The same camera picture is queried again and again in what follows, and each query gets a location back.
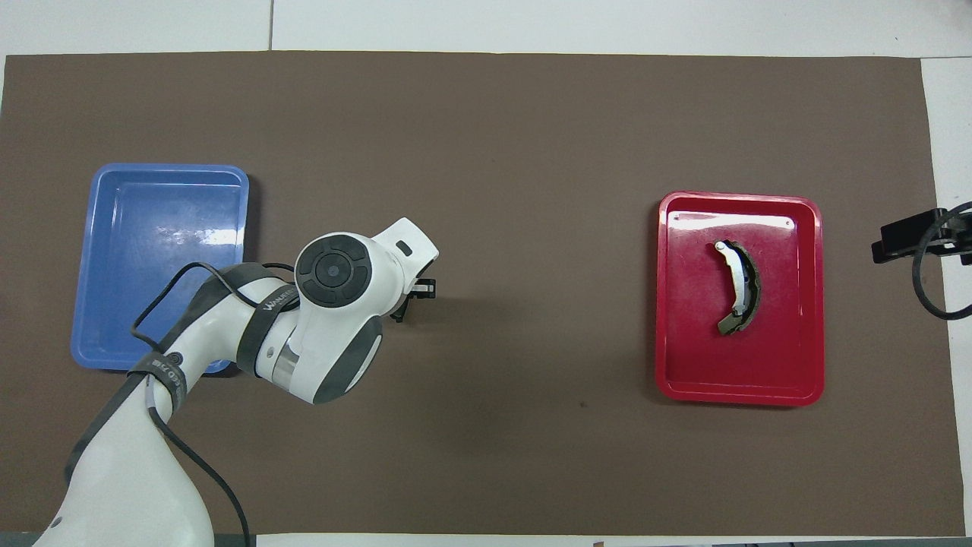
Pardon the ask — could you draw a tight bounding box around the red plastic tray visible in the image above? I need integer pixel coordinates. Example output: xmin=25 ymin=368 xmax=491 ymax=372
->
xmin=655 ymin=190 xmax=826 ymax=407

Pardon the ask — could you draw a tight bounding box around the brown table mat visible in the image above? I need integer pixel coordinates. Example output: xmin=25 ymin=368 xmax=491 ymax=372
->
xmin=0 ymin=51 xmax=967 ymax=538

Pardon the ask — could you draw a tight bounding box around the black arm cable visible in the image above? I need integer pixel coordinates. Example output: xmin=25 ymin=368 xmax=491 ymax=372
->
xmin=129 ymin=261 xmax=253 ymax=547
xmin=910 ymin=201 xmax=972 ymax=321

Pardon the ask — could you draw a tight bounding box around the curved brake pad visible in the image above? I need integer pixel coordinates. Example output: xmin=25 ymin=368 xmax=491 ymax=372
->
xmin=712 ymin=239 xmax=763 ymax=337

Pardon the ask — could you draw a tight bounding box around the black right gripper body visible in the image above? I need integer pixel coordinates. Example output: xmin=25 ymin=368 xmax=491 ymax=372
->
xmin=939 ymin=220 xmax=972 ymax=267

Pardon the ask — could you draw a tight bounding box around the blue plastic tray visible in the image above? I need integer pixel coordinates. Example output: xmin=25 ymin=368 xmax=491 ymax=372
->
xmin=69 ymin=162 xmax=251 ymax=375

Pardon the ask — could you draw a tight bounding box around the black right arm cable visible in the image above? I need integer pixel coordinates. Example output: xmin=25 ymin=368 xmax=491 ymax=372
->
xmin=910 ymin=201 xmax=972 ymax=321

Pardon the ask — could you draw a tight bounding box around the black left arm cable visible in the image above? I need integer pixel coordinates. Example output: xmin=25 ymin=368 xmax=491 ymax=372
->
xmin=129 ymin=261 xmax=253 ymax=547

